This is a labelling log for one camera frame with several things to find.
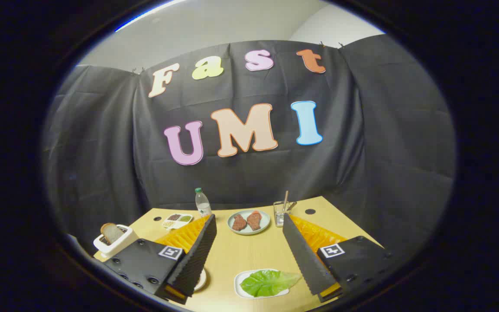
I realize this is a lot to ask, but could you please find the white round plate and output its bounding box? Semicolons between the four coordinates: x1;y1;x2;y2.
193;268;207;292

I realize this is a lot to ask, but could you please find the white toaster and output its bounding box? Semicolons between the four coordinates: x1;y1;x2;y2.
93;224;139;260

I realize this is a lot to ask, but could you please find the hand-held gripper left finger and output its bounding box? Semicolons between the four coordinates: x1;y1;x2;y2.
102;214;217;305

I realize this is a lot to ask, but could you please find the green lettuce leaf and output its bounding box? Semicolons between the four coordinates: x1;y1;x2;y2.
240;270;303;298

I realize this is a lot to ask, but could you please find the white divided seasoning tray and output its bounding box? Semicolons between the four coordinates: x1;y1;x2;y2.
162;213;194;230

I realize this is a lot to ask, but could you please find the plain white bread slice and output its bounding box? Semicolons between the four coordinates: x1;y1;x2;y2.
100;223;125;245

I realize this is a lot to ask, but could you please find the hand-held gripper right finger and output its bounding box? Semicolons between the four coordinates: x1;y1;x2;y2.
282;212;397;303

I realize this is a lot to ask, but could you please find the white square plate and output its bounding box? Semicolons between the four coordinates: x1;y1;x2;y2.
234;269;291;299

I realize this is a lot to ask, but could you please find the pale blue round plate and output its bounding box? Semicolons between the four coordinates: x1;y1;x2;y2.
227;210;271;235

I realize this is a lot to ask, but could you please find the clear plastic water bottle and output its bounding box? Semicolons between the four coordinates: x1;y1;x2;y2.
194;188;212;218

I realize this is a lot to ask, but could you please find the brown meat patty orange edge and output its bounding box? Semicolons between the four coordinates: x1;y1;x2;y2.
246;211;262;231

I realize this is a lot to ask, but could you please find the clear utensil holder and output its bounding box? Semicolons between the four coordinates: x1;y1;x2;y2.
273;201;297;228

